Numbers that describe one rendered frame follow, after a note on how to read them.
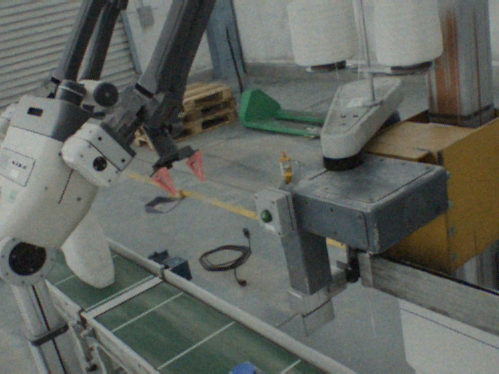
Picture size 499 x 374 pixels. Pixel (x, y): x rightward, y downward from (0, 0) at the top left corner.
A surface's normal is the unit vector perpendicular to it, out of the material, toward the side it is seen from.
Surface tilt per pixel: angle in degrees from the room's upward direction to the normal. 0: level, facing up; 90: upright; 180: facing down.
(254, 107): 76
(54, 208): 115
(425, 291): 90
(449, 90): 90
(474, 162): 90
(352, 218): 90
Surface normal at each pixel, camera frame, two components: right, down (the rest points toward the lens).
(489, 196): 0.61, 0.17
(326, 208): -0.77, 0.37
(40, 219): 0.32, 0.65
